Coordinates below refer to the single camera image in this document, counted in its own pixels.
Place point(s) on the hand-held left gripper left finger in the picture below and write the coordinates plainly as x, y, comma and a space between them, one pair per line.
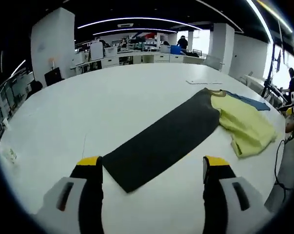
88, 200

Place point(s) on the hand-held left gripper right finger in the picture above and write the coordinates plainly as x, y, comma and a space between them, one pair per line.
217, 200

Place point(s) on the yellow blue grey garment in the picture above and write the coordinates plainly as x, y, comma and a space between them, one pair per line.
161, 146

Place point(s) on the white template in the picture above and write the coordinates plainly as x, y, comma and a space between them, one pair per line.
202, 82

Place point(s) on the black stand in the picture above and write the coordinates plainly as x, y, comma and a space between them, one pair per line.
271, 73

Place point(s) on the long ceiling light strip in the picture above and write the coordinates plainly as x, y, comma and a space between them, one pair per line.
137, 29
142, 18
260, 19

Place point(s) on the black cabinet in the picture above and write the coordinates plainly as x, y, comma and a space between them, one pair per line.
53, 76

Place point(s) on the blue bin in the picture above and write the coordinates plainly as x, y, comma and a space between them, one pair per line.
175, 50

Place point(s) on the white printer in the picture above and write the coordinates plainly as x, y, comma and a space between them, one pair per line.
81, 58

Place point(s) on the small white orange item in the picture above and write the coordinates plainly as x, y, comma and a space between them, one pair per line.
52, 63

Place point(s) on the white box appliance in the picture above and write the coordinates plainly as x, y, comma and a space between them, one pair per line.
96, 51

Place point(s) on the white storage bin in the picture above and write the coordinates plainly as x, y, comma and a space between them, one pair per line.
110, 52

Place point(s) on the white desk row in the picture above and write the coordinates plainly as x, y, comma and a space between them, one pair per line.
146, 57

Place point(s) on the white storage shelves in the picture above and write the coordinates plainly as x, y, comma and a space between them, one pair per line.
149, 42

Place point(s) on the white square pillar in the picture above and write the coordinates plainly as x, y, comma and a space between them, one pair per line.
52, 39

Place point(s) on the ceiling air vent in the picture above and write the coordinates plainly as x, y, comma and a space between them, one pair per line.
125, 25

